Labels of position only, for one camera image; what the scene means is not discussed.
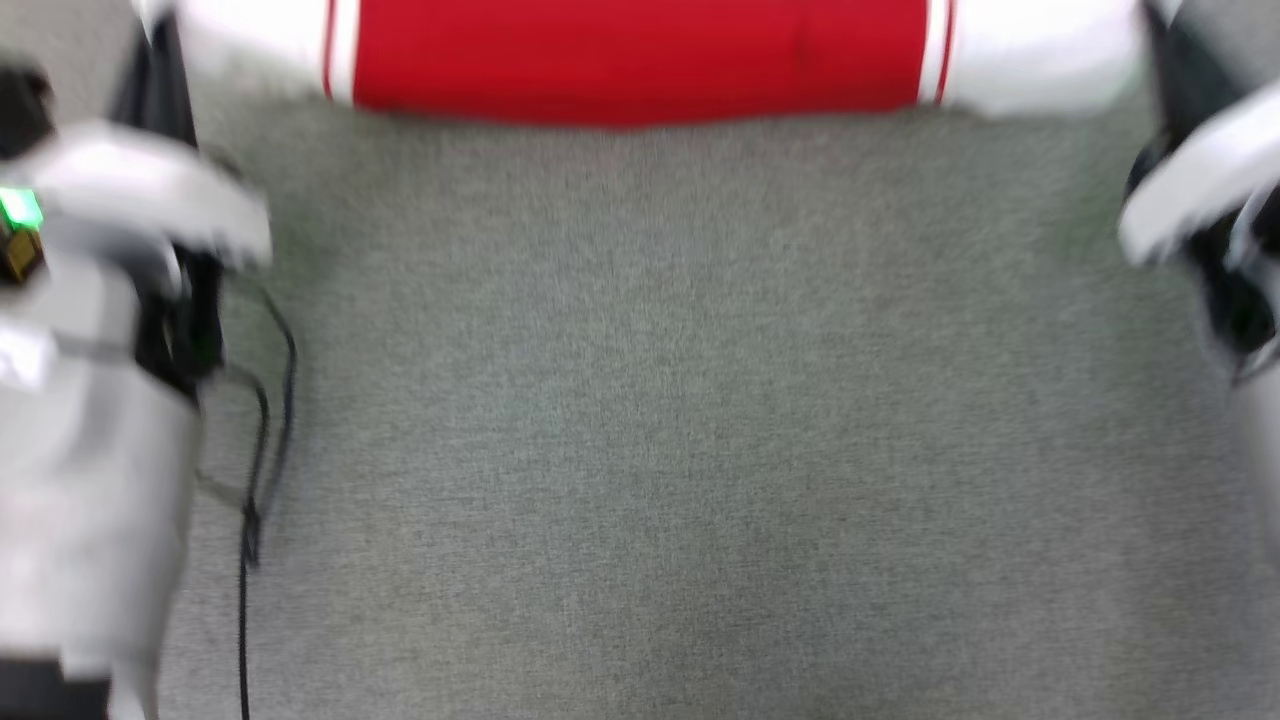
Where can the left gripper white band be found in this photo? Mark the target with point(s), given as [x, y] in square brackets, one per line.
[150, 195]

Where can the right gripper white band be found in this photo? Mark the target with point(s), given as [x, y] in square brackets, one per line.
[1215, 170]

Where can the red basketball jersey number 23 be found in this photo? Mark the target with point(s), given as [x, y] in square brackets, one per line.
[640, 55]

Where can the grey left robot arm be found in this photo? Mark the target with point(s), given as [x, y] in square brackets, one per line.
[90, 480]

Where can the grey fabric sofa cushion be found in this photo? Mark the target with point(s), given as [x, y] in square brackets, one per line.
[680, 420]

